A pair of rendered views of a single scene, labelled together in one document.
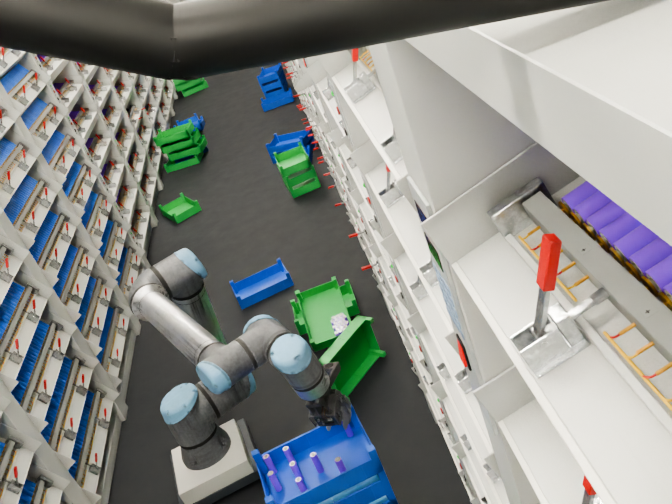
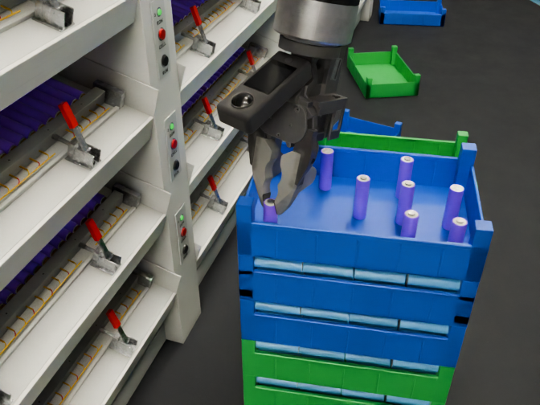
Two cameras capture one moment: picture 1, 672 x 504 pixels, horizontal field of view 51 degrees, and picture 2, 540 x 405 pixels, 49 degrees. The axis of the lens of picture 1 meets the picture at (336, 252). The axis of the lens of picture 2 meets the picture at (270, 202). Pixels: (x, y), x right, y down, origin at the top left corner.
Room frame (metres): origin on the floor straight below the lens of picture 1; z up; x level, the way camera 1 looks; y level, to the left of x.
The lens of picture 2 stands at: (2.07, 0.32, 0.98)
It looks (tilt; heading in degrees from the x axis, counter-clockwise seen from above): 36 degrees down; 197
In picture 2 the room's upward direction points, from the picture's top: straight up
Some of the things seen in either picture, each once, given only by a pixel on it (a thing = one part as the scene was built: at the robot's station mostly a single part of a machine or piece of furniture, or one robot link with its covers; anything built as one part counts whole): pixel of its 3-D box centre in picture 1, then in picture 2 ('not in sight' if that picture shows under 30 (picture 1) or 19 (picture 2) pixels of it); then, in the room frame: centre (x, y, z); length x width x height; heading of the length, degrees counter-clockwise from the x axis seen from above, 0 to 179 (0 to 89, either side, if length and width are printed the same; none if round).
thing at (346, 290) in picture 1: (324, 306); not in sight; (2.88, 0.14, 0.04); 0.30 x 0.20 x 0.08; 89
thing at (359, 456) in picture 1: (315, 460); (362, 196); (1.41, 0.25, 0.52); 0.30 x 0.20 x 0.08; 97
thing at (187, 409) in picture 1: (188, 412); not in sight; (2.11, 0.71, 0.31); 0.17 x 0.15 x 0.18; 116
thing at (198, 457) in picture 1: (201, 441); not in sight; (2.10, 0.72, 0.17); 0.19 x 0.19 x 0.10
